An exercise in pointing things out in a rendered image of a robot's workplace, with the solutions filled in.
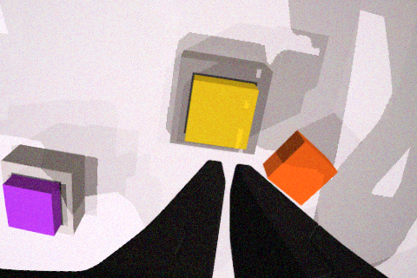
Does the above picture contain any orange block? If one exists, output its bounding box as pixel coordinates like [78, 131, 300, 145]
[263, 131, 338, 205]

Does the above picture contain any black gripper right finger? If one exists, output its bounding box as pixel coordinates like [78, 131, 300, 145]
[229, 163, 387, 278]

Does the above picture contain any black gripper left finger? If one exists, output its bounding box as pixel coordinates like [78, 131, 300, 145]
[0, 160, 226, 278]

